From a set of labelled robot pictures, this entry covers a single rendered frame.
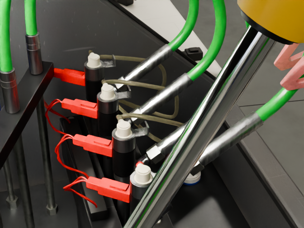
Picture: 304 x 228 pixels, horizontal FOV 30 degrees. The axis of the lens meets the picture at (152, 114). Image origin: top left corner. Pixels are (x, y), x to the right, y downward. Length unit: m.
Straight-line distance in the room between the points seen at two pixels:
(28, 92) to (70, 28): 0.14
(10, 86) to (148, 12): 0.57
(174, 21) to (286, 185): 0.47
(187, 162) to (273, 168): 0.72
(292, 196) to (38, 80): 0.39
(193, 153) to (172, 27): 1.00
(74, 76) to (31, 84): 0.08
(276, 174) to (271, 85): 1.97
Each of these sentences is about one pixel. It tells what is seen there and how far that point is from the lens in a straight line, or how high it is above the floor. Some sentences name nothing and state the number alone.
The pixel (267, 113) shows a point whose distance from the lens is 0.61.
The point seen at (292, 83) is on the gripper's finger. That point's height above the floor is 1.20.
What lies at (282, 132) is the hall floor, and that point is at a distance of 2.52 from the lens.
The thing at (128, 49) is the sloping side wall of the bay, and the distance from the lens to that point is 0.88.
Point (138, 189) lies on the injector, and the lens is 0.60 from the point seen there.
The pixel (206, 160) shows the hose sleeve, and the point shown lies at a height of 1.12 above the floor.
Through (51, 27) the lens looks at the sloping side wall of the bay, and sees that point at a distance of 0.84.
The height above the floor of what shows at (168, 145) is 1.07.
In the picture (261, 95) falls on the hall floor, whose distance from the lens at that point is 2.74.
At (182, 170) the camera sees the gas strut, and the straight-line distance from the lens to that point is 0.16.
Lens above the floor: 1.52
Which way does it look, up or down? 37 degrees down
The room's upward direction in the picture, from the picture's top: 2 degrees clockwise
